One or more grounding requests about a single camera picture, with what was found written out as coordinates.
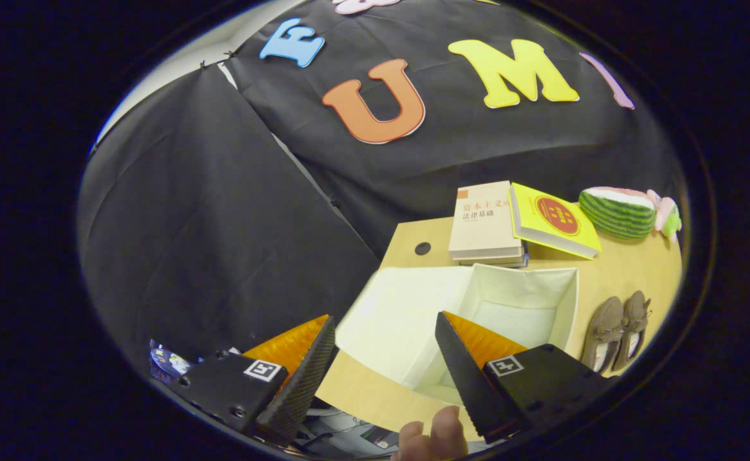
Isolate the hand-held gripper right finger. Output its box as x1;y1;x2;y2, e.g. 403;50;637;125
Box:
435;311;618;444

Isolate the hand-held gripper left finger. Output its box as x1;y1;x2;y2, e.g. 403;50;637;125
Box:
177;314;339;447

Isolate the white fabric storage box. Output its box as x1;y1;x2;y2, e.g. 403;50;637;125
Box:
335;263;579;406

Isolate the brown suede shoe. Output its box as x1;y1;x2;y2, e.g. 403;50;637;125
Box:
581;296;626;374
612;291;652;372

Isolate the blue white printed object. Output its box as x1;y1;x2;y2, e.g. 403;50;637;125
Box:
149;339;194;385

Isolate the beige book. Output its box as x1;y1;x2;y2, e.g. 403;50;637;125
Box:
448;181;530;268

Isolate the yellow book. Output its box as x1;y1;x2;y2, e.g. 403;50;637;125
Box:
508;182;603;260

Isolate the watermelon slice plush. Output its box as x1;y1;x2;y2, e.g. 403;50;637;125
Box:
578;186;658;241

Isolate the pink green plush toy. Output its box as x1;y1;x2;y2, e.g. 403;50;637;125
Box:
646;189;683;243

